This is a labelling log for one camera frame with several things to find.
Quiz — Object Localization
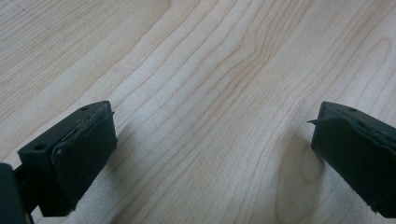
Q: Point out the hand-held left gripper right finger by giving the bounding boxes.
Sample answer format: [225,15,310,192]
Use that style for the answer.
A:
[307,101,396,218]

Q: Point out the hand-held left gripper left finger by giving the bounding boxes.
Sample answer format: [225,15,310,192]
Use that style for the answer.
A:
[17,100,119,217]

